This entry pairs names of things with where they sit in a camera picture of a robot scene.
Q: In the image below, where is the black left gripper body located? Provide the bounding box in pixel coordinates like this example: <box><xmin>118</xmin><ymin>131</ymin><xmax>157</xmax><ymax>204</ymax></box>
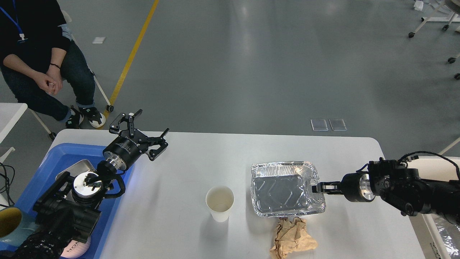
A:
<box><xmin>102</xmin><ymin>136</ymin><xmax>148</xmax><ymax>171</ymax></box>

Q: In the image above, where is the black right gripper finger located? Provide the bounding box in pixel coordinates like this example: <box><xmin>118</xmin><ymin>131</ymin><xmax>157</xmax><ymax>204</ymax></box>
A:
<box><xmin>312</xmin><ymin>182</ymin><xmax>342</xmax><ymax>195</ymax></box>

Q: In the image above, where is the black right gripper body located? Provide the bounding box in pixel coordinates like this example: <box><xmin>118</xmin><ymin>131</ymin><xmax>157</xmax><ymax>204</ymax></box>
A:
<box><xmin>340</xmin><ymin>173</ymin><xmax>375</xmax><ymax>202</ymax></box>

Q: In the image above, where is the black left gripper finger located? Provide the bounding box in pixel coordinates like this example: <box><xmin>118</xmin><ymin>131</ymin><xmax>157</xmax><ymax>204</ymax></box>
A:
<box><xmin>138</xmin><ymin>128</ymin><xmax>170</xmax><ymax>161</ymax></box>
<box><xmin>109</xmin><ymin>109</ymin><xmax>143</xmax><ymax>139</ymax></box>

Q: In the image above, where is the small stainless steel tray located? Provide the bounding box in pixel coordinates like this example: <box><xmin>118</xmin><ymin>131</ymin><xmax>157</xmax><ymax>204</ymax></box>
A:
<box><xmin>55</xmin><ymin>159</ymin><xmax>96</xmax><ymax>181</ymax></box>

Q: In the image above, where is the aluminium foil tray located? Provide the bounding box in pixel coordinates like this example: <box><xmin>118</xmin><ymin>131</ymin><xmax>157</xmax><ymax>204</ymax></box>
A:
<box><xmin>251</xmin><ymin>161</ymin><xmax>326</xmax><ymax>217</ymax></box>

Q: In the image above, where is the white paper cup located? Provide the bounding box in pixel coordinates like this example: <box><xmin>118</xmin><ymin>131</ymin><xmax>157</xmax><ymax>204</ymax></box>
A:
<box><xmin>205</xmin><ymin>185</ymin><xmax>234</xmax><ymax>222</ymax></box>

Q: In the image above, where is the pink ribbed mug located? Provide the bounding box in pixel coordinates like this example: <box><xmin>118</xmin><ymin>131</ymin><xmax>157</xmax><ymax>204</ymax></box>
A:
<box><xmin>61</xmin><ymin>237</ymin><xmax>91</xmax><ymax>259</ymax></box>

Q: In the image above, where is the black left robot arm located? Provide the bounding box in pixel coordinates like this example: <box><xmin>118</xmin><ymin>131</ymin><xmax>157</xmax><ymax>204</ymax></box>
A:
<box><xmin>1</xmin><ymin>109</ymin><xmax>169</xmax><ymax>259</ymax></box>

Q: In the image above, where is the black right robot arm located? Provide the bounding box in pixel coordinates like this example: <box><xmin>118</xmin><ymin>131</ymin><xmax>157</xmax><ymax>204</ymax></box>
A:
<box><xmin>312</xmin><ymin>151</ymin><xmax>460</xmax><ymax>225</ymax></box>

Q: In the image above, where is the crumpled brown paper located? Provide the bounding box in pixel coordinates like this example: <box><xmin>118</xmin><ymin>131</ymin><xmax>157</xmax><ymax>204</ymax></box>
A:
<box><xmin>269</xmin><ymin>217</ymin><xmax>318</xmax><ymax>259</ymax></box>

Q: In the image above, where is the clear floor plate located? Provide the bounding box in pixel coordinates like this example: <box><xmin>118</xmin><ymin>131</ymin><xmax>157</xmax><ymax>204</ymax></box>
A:
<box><xmin>310</xmin><ymin>119</ymin><xmax>329</xmax><ymax>132</ymax></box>
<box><xmin>329</xmin><ymin>118</ymin><xmax>347</xmax><ymax>131</ymax></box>

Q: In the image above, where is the person in dark clothes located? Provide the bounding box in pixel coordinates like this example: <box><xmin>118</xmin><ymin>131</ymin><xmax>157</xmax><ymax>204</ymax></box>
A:
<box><xmin>0</xmin><ymin>0</ymin><xmax>106</xmax><ymax>128</ymax></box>

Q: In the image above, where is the white plastic bin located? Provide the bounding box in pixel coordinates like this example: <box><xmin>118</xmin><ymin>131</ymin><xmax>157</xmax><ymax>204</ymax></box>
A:
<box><xmin>409</xmin><ymin>156</ymin><xmax>458</xmax><ymax>259</ymax></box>

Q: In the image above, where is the crumpled foil in bin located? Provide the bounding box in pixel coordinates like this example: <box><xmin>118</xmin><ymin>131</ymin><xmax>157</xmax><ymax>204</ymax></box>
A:
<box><xmin>434</xmin><ymin>218</ymin><xmax>460</xmax><ymax>259</ymax></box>

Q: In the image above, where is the white side table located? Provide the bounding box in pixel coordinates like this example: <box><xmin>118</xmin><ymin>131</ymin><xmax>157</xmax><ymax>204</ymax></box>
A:
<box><xmin>0</xmin><ymin>103</ymin><xmax>28</xmax><ymax>143</ymax></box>

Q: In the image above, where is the grey office chair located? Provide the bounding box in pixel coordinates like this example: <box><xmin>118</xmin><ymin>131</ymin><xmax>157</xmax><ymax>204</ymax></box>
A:
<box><xmin>28</xmin><ymin>9</ymin><xmax>114</xmax><ymax>141</ymax></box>

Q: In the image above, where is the teal ceramic mug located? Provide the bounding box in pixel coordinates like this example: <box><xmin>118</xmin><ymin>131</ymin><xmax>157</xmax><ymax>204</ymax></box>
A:
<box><xmin>0</xmin><ymin>207</ymin><xmax>38</xmax><ymax>246</ymax></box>

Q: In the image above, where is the white wheeled chair base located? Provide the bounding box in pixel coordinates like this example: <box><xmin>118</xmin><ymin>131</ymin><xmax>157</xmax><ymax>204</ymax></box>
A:
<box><xmin>408</xmin><ymin>0</ymin><xmax>459</xmax><ymax>83</ymax></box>

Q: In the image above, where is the black cable bundle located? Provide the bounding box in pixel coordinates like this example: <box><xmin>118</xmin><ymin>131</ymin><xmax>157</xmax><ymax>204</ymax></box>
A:
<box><xmin>0</xmin><ymin>163</ymin><xmax>15</xmax><ymax>208</ymax></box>

